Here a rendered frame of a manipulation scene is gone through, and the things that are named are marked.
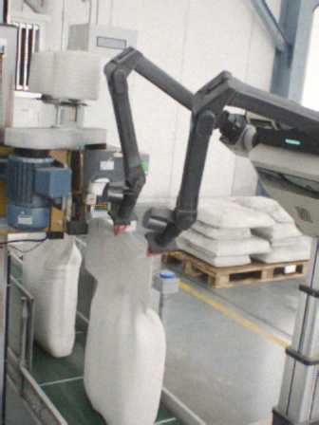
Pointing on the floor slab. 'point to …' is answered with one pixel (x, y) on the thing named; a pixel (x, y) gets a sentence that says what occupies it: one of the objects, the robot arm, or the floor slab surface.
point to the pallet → (191, 266)
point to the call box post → (163, 309)
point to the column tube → (6, 147)
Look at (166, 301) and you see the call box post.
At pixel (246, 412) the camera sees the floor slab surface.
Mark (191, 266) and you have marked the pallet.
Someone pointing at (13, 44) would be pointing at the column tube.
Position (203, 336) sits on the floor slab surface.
